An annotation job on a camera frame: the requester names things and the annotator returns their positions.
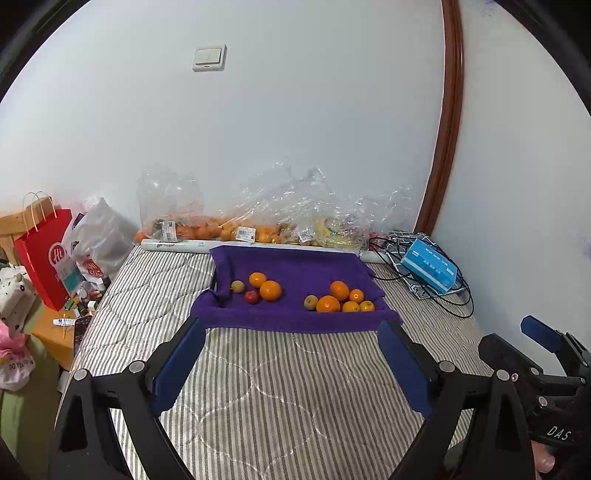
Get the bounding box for clear bag of yellow fruit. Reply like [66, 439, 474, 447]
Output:
[295, 185, 414, 252]

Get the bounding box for pink printed bedding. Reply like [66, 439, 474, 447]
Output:
[0, 320, 37, 392]

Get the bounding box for teal white card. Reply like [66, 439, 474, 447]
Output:
[58, 258, 84, 296]

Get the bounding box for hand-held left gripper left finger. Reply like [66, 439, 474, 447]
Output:
[48, 316, 207, 480]

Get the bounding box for person's right hand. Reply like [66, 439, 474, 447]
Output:
[532, 442, 557, 474]

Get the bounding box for wooden nightstand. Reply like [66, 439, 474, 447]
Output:
[30, 295, 100, 370]

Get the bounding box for black phone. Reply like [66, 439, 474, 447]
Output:
[73, 316, 93, 347]

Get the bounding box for green blanket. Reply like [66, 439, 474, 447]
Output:
[0, 323, 61, 462]

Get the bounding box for black cables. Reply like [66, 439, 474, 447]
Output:
[365, 235, 476, 319]

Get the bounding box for white paper roll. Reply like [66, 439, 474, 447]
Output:
[141, 237, 402, 264]

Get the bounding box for white light switch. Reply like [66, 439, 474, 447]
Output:
[192, 44, 228, 72]

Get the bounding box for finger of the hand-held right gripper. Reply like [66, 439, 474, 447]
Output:
[478, 333, 546, 384]
[520, 315, 591, 370]

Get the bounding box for clear plastic bag of oranges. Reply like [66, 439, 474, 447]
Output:
[203, 159, 328, 245]

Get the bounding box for spotted white pouch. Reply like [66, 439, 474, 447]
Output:
[0, 265, 38, 333]

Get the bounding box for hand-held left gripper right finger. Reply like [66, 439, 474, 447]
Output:
[377, 319, 539, 480]

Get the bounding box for blue box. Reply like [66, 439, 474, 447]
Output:
[399, 237, 459, 294]

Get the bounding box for purple towel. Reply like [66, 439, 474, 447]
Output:
[189, 244, 402, 334]

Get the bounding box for red paper bag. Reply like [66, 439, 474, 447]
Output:
[14, 191, 75, 311]

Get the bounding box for cluster of small bottles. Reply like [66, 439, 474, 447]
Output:
[65, 281, 112, 315]

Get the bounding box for wooden headboard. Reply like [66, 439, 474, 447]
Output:
[0, 210, 35, 268]

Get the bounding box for red white plastic bag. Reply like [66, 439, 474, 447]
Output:
[78, 258, 109, 287]

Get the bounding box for striped quilted mattress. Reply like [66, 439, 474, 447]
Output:
[58, 244, 522, 480]

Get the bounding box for brown wooden door frame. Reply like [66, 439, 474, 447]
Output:
[413, 0, 465, 236]

